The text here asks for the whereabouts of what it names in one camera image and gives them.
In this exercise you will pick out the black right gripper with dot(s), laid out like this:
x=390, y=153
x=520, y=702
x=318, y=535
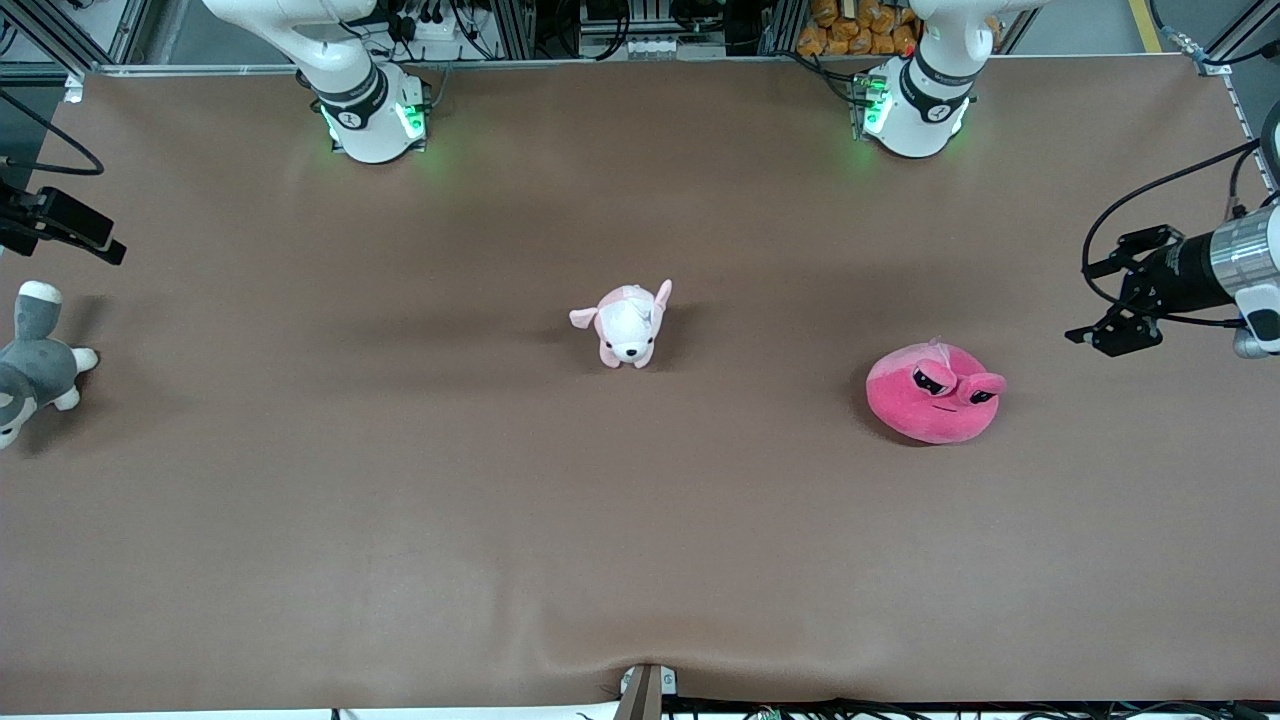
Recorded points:
x=22, y=222

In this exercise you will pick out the aluminium table frame rail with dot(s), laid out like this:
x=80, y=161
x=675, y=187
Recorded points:
x=640, y=63

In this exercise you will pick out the white power strip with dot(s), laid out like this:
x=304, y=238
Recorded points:
x=430, y=25

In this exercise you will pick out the metal table edge bracket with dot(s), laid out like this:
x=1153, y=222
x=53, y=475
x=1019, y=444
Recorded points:
x=645, y=692

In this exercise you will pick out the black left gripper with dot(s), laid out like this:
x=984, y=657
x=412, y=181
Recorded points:
x=1182, y=271

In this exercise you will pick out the round hot pink plush toy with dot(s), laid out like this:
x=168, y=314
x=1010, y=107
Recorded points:
x=920, y=400

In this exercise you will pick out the orange snack bag pile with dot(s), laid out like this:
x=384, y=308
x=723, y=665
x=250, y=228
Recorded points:
x=860, y=30

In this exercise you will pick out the pink and white dog plush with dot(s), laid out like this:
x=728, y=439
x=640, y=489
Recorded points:
x=628, y=325

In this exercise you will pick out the brown table cloth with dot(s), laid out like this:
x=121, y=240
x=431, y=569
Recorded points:
x=640, y=550

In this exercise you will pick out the grey and white plush toy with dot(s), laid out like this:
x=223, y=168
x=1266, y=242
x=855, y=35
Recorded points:
x=35, y=365

